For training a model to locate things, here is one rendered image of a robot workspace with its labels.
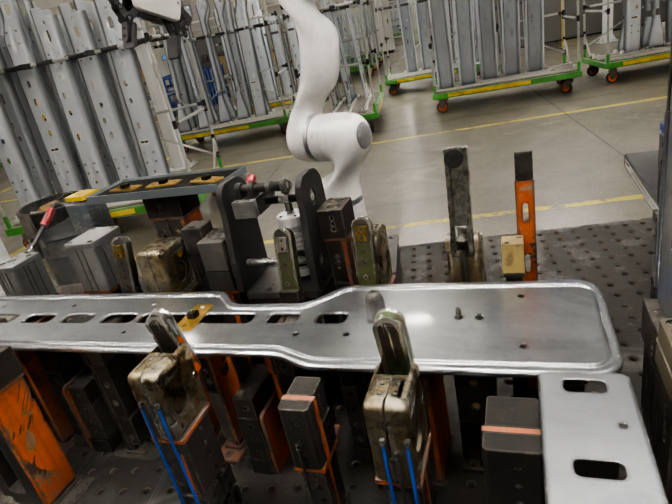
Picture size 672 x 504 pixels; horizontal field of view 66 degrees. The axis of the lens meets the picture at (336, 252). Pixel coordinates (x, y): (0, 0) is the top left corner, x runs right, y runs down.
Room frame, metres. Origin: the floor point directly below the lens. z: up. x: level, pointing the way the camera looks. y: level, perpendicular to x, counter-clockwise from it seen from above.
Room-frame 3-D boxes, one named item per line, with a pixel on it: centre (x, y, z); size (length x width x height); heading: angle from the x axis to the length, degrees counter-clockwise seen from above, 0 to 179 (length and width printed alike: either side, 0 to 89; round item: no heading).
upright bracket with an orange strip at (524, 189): (0.76, -0.31, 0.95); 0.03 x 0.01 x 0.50; 68
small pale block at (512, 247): (0.74, -0.28, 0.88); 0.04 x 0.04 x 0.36; 68
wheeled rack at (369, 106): (7.84, -0.61, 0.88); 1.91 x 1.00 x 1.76; 168
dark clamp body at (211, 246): (1.02, 0.23, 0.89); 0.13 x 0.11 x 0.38; 158
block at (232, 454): (0.84, 0.27, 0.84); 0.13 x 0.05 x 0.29; 158
